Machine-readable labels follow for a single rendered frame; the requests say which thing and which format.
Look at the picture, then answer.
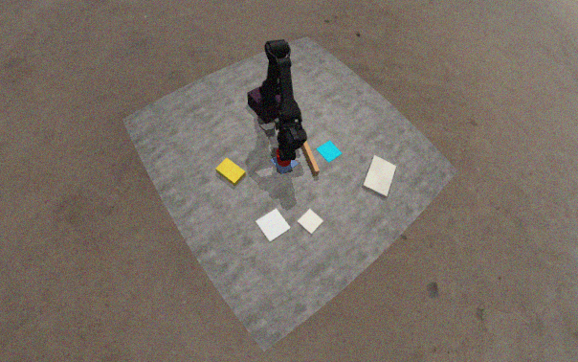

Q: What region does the yellow flat block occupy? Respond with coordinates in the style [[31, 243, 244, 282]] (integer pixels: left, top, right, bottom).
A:
[[215, 158, 246, 186]]

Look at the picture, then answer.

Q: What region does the white flat slab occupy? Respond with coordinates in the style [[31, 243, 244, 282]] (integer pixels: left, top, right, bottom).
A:
[[256, 209, 291, 242]]

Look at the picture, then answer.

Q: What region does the white rectangular block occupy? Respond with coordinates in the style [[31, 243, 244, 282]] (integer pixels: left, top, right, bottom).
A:
[[362, 155, 396, 198]]

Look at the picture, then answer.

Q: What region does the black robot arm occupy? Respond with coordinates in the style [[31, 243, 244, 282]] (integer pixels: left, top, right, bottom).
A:
[[259, 39, 308, 150]]

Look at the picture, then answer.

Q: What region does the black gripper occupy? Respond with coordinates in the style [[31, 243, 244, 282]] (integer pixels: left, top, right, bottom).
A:
[[276, 121, 296, 161]]

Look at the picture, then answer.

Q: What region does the tan flat bar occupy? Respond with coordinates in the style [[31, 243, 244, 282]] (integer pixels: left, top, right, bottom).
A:
[[301, 141, 320, 176]]

